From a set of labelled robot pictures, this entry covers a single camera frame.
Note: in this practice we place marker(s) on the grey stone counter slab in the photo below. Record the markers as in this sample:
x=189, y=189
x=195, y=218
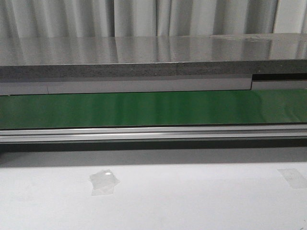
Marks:
x=63, y=58

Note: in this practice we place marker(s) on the clear tape patch left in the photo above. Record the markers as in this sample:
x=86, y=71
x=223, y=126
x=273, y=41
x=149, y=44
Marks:
x=103, y=182

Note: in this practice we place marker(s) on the clear tape patch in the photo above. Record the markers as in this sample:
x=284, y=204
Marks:
x=295, y=179
x=103, y=182

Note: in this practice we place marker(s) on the green conveyor belt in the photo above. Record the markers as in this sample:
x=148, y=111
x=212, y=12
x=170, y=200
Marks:
x=153, y=109

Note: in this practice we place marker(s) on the clear tape patch right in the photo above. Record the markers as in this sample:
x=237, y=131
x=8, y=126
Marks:
x=295, y=179

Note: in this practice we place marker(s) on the white pleated curtain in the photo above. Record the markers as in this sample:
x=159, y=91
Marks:
x=109, y=18

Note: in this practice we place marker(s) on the grey conveyor back rail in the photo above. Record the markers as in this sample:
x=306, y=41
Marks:
x=183, y=83

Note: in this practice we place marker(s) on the aluminium conveyor front rail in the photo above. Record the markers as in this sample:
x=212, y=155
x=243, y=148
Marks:
x=159, y=132

